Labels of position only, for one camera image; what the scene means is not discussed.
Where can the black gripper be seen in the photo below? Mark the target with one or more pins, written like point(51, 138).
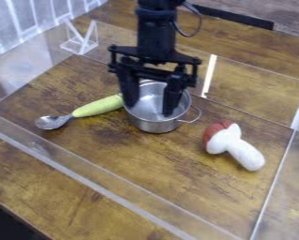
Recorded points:
point(132, 66)

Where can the red and white plush mushroom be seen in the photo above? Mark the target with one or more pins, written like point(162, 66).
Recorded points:
point(222, 137)

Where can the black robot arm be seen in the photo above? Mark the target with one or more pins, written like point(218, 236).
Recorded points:
point(158, 25)

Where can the silver metal pot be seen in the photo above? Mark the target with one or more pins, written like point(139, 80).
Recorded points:
point(146, 113)

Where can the clear acrylic stand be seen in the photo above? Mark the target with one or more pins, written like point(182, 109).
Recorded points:
point(80, 44)

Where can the black baseboard strip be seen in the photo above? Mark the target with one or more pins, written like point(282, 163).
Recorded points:
point(234, 17)

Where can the spoon with yellow-green handle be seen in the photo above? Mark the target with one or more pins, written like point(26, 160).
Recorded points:
point(100, 106)

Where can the clear acrylic enclosure panel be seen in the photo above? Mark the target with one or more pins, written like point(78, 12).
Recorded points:
point(146, 204)

